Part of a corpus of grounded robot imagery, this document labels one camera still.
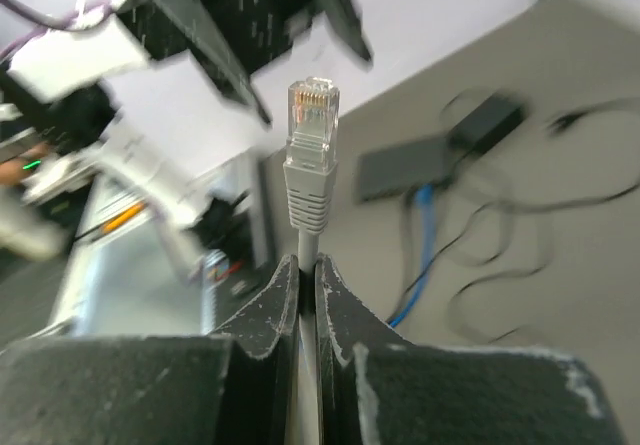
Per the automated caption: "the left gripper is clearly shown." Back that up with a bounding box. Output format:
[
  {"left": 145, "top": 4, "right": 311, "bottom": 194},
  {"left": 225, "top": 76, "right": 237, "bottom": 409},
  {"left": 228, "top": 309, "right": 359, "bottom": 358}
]
[{"left": 151, "top": 0, "right": 373, "bottom": 125}]

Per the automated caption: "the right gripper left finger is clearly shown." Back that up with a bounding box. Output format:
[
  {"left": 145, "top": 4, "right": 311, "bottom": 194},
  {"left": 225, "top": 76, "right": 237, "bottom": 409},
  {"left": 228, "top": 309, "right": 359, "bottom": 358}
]
[{"left": 1, "top": 255, "right": 299, "bottom": 444}]

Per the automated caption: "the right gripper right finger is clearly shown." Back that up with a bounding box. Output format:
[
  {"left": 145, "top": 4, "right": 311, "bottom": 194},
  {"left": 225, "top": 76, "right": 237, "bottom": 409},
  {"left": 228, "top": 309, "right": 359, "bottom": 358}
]
[{"left": 315, "top": 255, "right": 625, "bottom": 444}]

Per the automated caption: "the grey ethernet cable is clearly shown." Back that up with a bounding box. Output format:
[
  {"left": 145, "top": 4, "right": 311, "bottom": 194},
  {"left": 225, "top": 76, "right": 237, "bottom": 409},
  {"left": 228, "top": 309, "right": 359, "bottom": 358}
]
[{"left": 282, "top": 75, "right": 341, "bottom": 445}]

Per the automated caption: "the black ethernet cable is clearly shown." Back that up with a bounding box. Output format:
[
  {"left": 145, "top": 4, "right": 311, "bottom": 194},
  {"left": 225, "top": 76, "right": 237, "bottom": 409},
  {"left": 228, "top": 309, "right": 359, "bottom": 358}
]
[{"left": 384, "top": 189, "right": 421, "bottom": 324}]

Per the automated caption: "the blue ethernet cable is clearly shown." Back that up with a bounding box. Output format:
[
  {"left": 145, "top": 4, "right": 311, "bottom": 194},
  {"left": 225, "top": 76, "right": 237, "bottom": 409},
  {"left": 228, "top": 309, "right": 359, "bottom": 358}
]
[{"left": 387, "top": 184, "right": 439, "bottom": 329}]

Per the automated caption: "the black network switch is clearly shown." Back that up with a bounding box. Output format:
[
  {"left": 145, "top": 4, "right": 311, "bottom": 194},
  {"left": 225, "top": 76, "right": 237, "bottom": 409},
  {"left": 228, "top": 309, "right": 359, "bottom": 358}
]
[{"left": 354, "top": 136, "right": 454, "bottom": 203}]

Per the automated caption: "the black power adapter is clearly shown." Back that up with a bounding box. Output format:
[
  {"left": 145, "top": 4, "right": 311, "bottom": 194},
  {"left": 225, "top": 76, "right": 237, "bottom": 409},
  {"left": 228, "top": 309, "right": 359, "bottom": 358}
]
[{"left": 447, "top": 93, "right": 527, "bottom": 155}]

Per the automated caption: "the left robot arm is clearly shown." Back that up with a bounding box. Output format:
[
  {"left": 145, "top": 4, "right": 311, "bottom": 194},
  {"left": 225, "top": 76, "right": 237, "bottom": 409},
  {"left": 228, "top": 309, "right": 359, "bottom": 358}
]
[{"left": 1, "top": 0, "right": 371, "bottom": 260}]

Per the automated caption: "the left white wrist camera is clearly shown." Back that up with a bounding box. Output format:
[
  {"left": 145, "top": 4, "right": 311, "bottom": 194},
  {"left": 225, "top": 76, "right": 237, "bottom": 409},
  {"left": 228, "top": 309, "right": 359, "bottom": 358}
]
[{"left": 8, "top": 0, "right": 150, "bottom": 102}]

